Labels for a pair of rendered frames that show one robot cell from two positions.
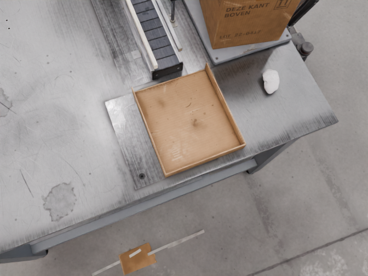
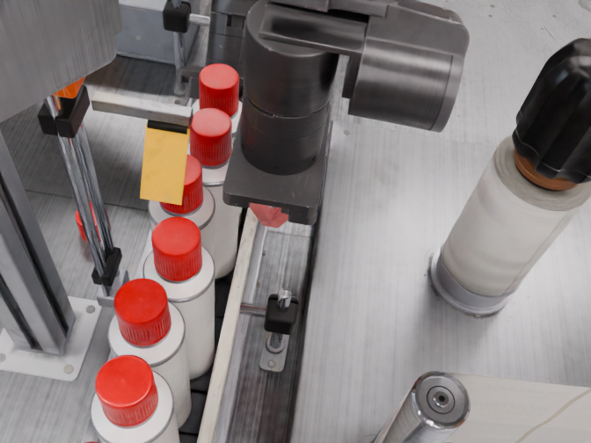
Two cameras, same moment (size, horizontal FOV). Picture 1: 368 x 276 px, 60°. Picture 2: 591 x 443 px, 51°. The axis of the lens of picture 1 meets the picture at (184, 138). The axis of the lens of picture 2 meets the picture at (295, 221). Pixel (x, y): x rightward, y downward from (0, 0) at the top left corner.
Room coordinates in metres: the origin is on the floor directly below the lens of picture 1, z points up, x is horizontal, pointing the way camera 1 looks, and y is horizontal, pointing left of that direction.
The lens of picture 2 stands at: (1.44, 0.73, 1.44)
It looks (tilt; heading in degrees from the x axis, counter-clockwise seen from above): 55 degrees down; 210
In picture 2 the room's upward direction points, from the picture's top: 11 degrees clockwise
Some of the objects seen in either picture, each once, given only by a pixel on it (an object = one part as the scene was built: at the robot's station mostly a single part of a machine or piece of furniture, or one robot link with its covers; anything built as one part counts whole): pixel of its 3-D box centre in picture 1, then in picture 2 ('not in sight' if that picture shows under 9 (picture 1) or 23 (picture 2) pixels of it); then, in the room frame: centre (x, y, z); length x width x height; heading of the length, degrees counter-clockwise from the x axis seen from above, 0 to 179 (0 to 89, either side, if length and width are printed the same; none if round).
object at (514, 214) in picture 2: not in sight; (528, 192); (1.03, 0.72, 1.03); 0.09 x 0.09 x 0.30
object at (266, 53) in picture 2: not in sight; (301, 58); (1.19, 0.57, 1.19); 0.07 x 0.06 x 0.07; 119
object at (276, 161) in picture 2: not in sight; (282, 126); (1.19, 0.56, 1.13); 0.10 x 0.07 x 0.07; 31
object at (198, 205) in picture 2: not in sight; (184, 244); (1.25, 0.51, 0.98); 0.05 x 0.05 x 0.20
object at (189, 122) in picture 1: (187, 117); not in sight; (0.38, 0.00, 0.85); 0.30 x 0.26 x 0.04; 31
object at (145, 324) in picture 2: not in sight; (153, 362); (1.34, 0.57, 0.98); 0.05 x 0.05 x 0.20
